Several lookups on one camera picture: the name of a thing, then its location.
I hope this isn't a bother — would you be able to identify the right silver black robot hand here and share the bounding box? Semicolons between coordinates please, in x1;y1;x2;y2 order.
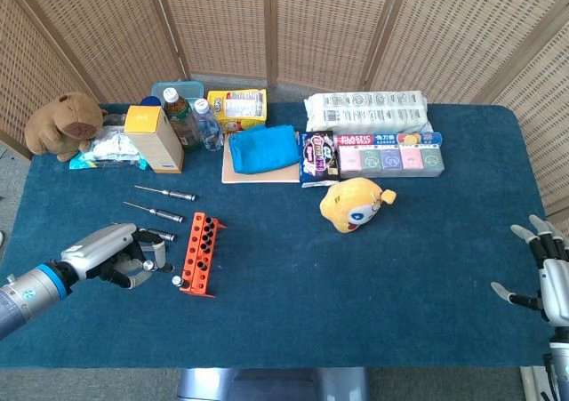
491;213;569;326

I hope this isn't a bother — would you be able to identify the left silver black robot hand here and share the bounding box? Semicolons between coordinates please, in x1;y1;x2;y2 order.
60;222;175;290

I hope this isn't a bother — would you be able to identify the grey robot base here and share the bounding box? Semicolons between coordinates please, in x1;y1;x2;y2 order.
176;367;371;401

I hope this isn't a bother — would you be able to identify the orange test tube rack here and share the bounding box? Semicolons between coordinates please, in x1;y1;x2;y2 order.
179;212;227;299

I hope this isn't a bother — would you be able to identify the wet wipes pack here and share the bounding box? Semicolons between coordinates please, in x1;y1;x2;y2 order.
68;124;150;172

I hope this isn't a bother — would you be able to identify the tall yellow cardboard box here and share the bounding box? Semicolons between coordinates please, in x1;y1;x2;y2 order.
123;104;185;174

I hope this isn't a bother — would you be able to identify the brown capybara plush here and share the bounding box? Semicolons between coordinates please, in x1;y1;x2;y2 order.
24;92;109;163

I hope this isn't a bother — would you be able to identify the green tea bottle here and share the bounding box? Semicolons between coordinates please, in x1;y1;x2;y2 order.
161;87;203;150

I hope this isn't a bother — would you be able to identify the clear water bottle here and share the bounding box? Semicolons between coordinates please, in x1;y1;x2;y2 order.
193;98;225;152

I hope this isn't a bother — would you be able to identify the blue lidded plastic container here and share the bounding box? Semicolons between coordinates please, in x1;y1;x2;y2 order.
149;79;202;108

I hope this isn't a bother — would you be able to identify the blue fabric pouch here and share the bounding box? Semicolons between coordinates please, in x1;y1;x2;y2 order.
228;124;301;175

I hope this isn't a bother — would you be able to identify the yellow snack bag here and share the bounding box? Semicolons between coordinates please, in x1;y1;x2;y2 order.
206;88;268;134

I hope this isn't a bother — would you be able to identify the blue table cloth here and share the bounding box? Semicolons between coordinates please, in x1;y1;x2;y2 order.
0;102;564;370

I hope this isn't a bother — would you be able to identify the yellow plush toy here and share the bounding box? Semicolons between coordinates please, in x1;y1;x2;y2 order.
319;177;397;235

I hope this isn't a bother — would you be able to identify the dark purple printed packet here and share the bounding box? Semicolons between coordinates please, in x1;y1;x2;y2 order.
299;130;341;188

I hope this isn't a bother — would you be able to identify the plastic food wrap box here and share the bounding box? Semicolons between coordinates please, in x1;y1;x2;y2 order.
333;132;445;148

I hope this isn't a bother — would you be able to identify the white paper towel pack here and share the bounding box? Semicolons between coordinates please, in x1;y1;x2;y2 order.
304;90;430;135

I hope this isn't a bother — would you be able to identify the woven rattan folding screen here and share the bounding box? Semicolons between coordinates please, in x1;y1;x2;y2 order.
0;0;569;260

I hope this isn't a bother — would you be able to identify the black handled precision screwdriver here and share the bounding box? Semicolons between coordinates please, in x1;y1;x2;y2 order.
134;185;196;203
123;201;185;223
112;221;176;242

